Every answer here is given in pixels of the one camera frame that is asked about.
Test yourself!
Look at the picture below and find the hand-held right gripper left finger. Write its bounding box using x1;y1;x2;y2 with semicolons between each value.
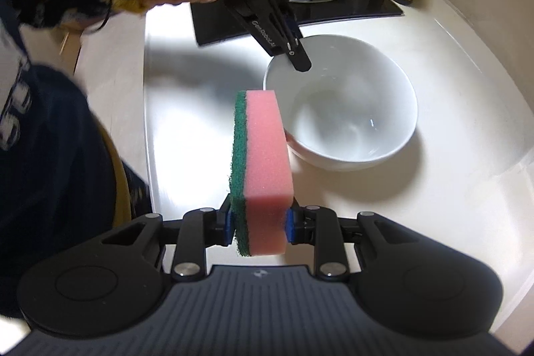
101;194;235;282

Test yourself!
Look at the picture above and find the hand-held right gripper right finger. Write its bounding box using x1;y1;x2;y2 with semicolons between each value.
285;204;418;282

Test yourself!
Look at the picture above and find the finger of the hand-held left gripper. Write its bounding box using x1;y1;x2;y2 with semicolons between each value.
227;0;313;72
264;0;303;39

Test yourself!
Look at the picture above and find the white bowl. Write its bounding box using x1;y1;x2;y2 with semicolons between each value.
263;34;419;172

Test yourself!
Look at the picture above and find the pink green sponge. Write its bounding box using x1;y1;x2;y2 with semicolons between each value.
229;89;296;258

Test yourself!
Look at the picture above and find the person's torso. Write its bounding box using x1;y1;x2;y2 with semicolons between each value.
0;22;153;315

